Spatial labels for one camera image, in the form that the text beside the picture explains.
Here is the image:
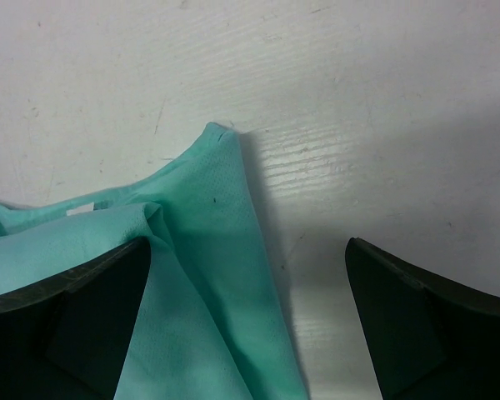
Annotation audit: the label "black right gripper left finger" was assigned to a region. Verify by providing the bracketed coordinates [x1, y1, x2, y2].
[0, 237, 151, 399]

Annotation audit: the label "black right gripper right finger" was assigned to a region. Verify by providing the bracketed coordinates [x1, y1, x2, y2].
[345, 238, 500, 399]

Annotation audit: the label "teal t-shirt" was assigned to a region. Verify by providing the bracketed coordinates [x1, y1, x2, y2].
[0, 123, 308, 399]

